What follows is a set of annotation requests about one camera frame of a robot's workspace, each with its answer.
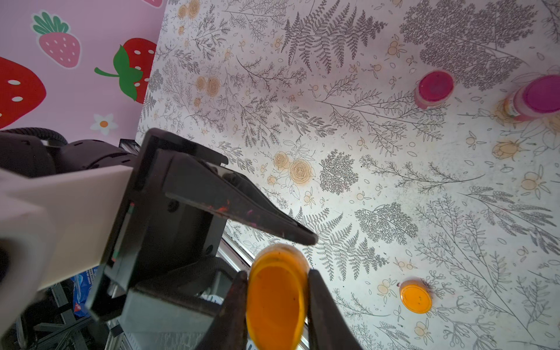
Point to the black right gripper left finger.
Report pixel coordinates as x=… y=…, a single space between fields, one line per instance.
x=228 y=329

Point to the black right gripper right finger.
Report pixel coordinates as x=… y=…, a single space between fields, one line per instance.
x=327 y=328

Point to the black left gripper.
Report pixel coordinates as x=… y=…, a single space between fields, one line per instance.
x=160 y=269

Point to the orange paint jar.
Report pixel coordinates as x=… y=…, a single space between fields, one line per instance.
x=278 y=297

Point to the orange jar lid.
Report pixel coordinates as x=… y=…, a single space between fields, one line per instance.
x=415 y=296

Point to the magenta paint jar with label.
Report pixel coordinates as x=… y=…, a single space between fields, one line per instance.
x=539 y=99

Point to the blue wet wipes pack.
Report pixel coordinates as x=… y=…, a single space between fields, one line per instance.
x=82 y=285

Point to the floral patterned table mat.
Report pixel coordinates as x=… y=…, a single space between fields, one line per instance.
x=314 y=102

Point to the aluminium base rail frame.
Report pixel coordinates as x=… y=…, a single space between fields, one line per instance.
x=232 y=262

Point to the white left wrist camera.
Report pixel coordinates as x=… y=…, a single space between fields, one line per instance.
x=54 y=227

